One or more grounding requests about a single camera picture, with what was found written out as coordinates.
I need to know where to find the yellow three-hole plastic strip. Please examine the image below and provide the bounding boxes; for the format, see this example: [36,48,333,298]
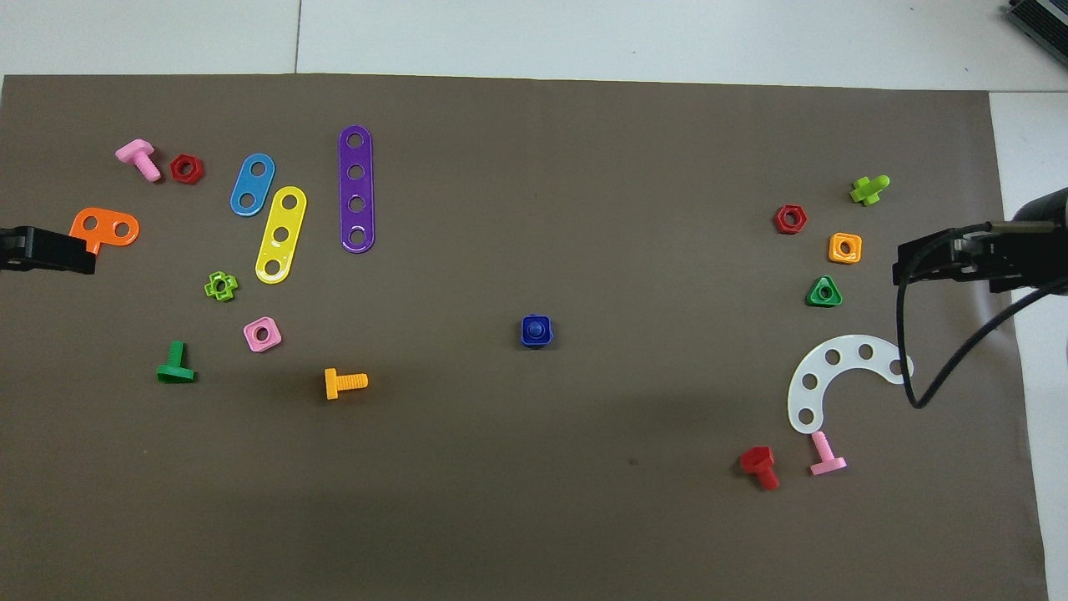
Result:
[254,185,308,285]

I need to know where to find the blue two-hole plastic strip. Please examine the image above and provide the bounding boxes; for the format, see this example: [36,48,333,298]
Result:
[229,153,276,218]

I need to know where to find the orange three-hole plastic plate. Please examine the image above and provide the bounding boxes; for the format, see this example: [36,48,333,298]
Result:
[69,207,141,256]

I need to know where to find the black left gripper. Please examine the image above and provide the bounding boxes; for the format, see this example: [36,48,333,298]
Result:
[0,225,98,275]

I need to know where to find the dark ribbed device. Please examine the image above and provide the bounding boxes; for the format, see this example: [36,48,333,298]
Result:
[1005,0,1068,44]

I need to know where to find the pink plastic bolt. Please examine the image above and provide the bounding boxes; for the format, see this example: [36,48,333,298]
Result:
[809,430,849,477]
[114,139,163,184]

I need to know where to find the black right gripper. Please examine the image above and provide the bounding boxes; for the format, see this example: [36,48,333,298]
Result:
[892,187,1068,294]

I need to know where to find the pink square plastic nut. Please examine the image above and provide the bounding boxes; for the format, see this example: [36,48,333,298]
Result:
[243,316,283,353]

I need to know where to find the red plastic bolt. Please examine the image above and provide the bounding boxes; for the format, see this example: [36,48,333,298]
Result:
[739,446,781,492]

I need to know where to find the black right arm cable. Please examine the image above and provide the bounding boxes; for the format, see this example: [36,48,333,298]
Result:
[895,220,1068,410]

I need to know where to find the dark green plastic bolt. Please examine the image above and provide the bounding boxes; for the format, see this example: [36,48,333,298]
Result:
[156,340,198,385]

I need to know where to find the white curved five-hole plate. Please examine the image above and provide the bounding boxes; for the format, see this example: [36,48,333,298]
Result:
[787,335,914,436]

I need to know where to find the orange plastic bolt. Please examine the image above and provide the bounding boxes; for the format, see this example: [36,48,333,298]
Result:
[324,367,370,401]

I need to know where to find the lime green plastic bolt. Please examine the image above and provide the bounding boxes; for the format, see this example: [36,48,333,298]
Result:
[849,174,891,207]

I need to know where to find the large brown table mat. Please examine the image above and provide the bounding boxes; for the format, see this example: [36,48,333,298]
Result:
[0,73,1050,601]

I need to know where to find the purple four-hole plastic strip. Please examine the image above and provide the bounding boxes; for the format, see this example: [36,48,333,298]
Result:
[338,125,376,254]

